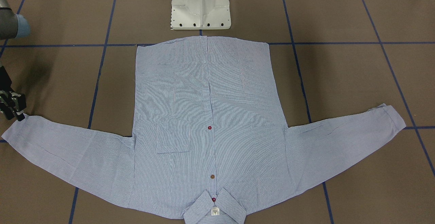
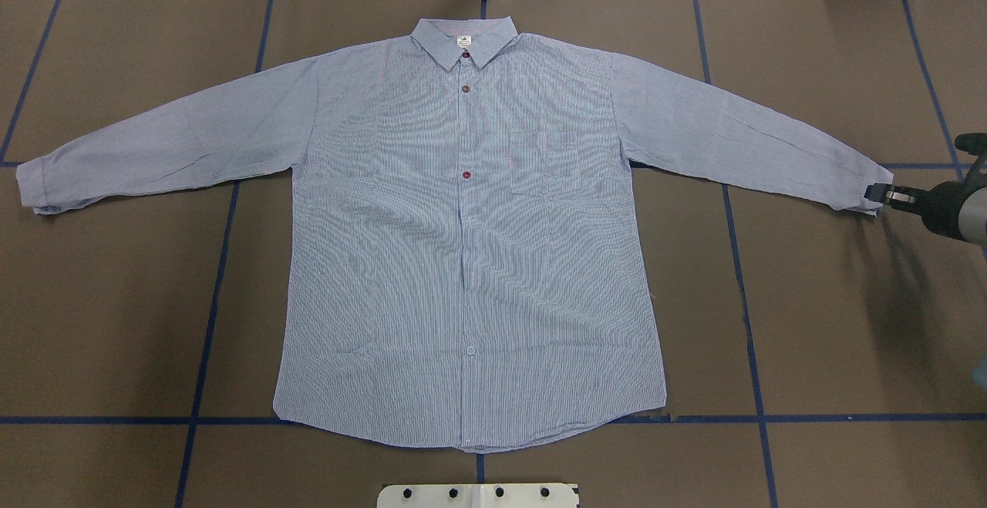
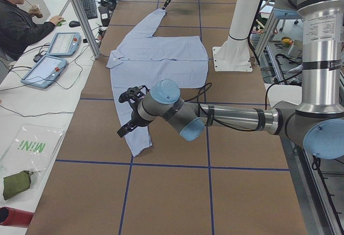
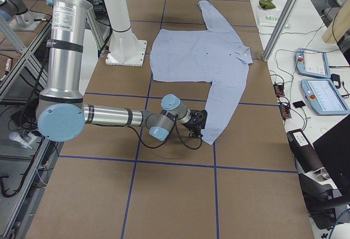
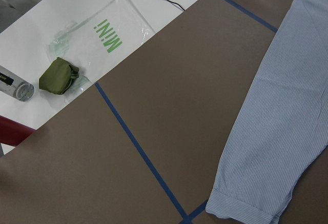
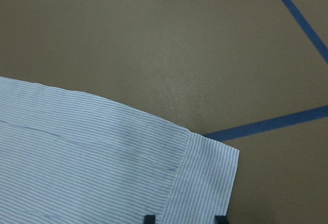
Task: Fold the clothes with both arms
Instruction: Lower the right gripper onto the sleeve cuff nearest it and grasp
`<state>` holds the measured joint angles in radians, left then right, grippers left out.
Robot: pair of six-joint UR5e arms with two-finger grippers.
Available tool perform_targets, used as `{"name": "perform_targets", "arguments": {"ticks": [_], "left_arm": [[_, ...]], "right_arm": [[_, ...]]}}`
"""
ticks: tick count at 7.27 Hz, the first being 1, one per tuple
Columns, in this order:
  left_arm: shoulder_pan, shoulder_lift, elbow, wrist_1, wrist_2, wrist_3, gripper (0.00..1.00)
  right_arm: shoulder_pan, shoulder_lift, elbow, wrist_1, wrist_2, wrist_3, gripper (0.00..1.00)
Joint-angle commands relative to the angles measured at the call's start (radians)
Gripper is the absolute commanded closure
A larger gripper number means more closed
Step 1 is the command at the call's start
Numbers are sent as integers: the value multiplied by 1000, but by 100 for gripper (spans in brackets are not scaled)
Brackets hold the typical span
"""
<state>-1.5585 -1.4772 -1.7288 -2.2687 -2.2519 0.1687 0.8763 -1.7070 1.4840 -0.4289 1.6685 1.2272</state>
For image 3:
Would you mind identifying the light blue striped shirt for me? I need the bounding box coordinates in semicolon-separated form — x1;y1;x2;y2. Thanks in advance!
107;9;208;156

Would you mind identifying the black keyboard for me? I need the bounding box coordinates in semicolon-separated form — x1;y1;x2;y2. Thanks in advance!
80;0;98;19

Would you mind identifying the white MINI plastic bag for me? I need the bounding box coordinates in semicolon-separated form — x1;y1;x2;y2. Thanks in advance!
1;123;65;187

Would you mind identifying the near blue teach pendant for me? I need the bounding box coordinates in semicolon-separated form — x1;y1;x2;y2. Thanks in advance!
20;55;67;89

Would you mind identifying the blue teach pendant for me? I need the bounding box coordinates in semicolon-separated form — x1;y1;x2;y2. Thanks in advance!
46;32;81;57
20;55;67;89

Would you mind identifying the black computer mouse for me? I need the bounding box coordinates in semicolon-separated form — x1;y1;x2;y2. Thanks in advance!
68;20;81;28

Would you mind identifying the far blue teach pendant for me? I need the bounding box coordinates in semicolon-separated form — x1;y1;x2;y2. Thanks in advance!
46;32;81;57

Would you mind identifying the green fabric pouch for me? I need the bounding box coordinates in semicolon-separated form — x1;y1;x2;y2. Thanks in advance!
3;170;33;201

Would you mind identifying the iced coffee cup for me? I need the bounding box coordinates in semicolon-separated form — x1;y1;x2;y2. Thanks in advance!
28;5;43;19

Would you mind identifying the red cylinder bottle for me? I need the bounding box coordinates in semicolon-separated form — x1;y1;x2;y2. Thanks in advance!
1;207;34;228

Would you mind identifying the seated person black jacket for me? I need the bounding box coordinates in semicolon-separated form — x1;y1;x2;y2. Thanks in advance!
1;0;64;61

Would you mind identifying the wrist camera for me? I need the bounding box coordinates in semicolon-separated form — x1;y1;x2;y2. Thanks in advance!
118;85;149;111

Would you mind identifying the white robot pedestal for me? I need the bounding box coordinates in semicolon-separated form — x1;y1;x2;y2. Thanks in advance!
213;0;261;72

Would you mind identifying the aluminium frame post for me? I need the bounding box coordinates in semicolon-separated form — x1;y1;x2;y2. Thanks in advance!
70;0;101;59

